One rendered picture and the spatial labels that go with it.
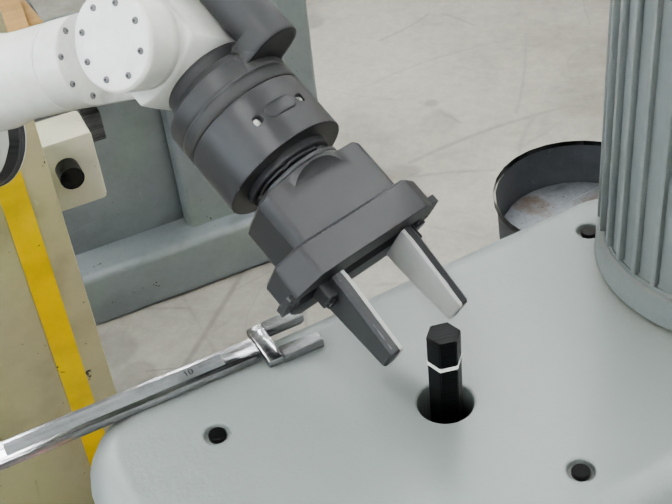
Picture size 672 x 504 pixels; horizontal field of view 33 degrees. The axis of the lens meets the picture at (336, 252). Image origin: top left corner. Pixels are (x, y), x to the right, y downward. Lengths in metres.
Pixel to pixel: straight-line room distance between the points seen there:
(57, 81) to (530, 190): 2.55
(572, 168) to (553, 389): 2.56
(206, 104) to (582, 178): 2.65
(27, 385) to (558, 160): 1.54
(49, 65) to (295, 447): 0.31
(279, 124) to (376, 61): 4.26
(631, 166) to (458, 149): 3.62
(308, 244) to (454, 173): 3.56
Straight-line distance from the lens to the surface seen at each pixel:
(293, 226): 0.70
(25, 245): 2.65
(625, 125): 0.75
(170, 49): 0.74
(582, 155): 3.29
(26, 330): 2.78
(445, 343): 0.70
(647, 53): 0.71
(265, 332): 0.80
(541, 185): 3.30
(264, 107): 0.72
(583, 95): 4.68
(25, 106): 0.86
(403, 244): 0.73
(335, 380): 0.77
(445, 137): 4.44
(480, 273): 0.84
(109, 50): 0.75
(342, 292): 0.70
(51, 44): 0.82
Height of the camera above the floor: 2.43
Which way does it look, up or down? 38 degrees down
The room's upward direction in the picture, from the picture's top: 7 degrees counter-clockwise
